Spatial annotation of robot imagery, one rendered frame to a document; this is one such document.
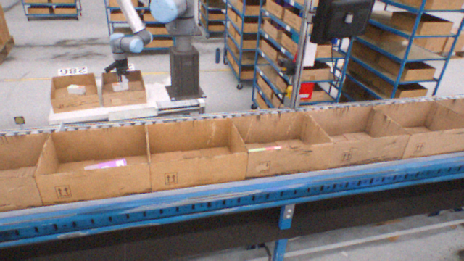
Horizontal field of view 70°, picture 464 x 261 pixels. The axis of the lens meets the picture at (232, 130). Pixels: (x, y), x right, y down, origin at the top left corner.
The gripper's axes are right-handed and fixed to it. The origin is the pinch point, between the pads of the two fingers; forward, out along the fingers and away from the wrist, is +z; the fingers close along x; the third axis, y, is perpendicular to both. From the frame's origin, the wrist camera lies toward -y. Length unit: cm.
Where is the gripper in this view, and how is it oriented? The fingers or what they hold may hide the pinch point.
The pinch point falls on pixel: (119, 85)
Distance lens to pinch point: 259.8
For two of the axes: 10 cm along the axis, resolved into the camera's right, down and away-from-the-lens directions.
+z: -0.5, 8.5, 5.2
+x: -4.9, -4.8, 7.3
